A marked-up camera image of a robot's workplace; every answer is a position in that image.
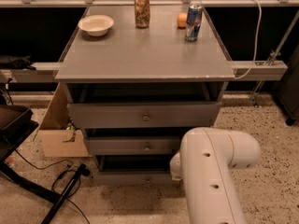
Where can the black object on rail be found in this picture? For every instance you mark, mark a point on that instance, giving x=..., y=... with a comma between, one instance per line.
x=16, y=62

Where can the grey middle drawer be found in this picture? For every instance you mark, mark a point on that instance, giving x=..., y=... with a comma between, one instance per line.
x=132, y=145

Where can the white bowl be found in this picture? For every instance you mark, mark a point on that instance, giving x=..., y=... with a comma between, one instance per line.
x=96, y=25

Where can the grey top drawer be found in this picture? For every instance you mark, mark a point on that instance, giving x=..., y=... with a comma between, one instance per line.
x=144, y=115

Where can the grey drawer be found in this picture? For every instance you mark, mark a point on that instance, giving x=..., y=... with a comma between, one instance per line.
x=132, y=145
x=144, y=115
x=133, y=169

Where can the grey drawer cabinet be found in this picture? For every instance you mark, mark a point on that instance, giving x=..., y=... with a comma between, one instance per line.
x=150, y=65

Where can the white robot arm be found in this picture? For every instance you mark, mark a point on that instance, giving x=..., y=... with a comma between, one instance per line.
x=203, y=163

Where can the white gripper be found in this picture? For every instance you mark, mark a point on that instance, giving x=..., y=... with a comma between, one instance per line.
x=175, y=167

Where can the grey metal rail beam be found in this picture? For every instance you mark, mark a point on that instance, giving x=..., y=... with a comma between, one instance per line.
x=250, y=71

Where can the orange fruit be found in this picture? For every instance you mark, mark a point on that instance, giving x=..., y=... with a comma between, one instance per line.
x=181, y=20

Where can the brown patterned can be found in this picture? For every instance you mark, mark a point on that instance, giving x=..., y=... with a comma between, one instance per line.
x=142, y=13

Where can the cardboard box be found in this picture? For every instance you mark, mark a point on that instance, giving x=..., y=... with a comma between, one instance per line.
x=59, y=136

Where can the blue silver energy drink can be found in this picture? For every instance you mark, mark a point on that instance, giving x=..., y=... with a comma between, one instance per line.
x=193, y=22

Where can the grey bottom drawer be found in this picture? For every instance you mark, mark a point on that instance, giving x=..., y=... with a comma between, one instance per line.
x=133, y=169

